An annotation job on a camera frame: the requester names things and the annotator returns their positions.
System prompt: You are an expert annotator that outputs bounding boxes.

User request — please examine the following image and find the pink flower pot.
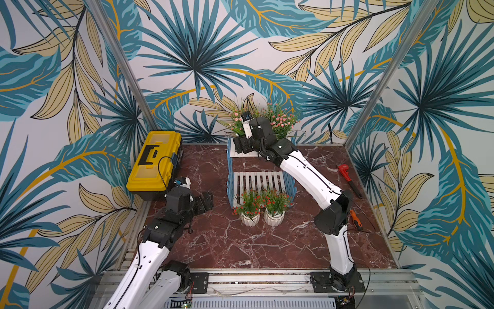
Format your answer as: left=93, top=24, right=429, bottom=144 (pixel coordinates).
left=261, top=103, right=298, bottom=139
left=219, top=100, right=257, bottom=136

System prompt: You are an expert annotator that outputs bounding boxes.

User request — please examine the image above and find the red flower pot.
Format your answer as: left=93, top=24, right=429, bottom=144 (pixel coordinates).
left=234, top=190, right=262, bottom=227
left=261, top=190, right=292, bottom=227

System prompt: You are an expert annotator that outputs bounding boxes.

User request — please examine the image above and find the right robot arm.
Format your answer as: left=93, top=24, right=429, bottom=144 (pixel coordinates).
left=234, top=112, right=361, bottom=292

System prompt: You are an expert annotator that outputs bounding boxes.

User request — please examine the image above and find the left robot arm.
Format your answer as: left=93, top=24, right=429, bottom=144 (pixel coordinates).
left=104, top=187, right=214, bottom=308

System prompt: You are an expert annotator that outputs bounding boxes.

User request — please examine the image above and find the blue white two-tier rack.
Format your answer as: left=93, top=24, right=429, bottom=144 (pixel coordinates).
left=226, top=138, right=297, bottom=209

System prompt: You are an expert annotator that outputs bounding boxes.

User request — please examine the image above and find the yellow black toolbox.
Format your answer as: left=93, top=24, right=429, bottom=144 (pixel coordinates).
left=126, top=131, right=183, bottom=202

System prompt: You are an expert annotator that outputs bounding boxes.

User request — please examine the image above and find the red pipe wrench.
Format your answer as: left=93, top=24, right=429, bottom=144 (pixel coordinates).
left=338, top=164, right=363, bottom=199

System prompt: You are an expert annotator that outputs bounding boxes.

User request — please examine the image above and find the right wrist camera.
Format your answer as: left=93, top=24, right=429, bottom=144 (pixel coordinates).
left=241, top=111, right=252, bottom=139

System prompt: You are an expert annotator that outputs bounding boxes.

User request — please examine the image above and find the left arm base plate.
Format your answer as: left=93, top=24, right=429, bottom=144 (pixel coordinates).
left=175, top=272, right=209, bottom=295

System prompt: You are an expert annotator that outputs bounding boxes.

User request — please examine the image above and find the orange handled screwdriver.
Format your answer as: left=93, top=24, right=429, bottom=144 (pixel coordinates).
left=349, top=209, right=364, bottom=231

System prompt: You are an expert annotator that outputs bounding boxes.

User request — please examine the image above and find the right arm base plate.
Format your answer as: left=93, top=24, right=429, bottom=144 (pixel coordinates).
left=310, top=271, right=365, bottom=294

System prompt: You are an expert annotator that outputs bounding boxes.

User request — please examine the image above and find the aluminium front rail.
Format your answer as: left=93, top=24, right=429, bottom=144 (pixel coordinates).
left=92, top=269, right=425, bottom=309

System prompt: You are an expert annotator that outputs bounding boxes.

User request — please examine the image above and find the left corner metal post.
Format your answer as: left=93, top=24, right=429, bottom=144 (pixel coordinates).
left=86, top=0, right=159, bottom=131

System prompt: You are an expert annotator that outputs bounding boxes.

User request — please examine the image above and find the corner metal post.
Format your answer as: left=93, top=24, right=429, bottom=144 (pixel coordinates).
left=343, top=0, right=439, bottom=150
left=86, top=0, right=159, bottom=131

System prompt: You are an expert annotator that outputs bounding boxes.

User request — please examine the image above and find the right corner metal post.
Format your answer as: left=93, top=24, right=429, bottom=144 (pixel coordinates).
left=343, top=0, right=439, bottom=150

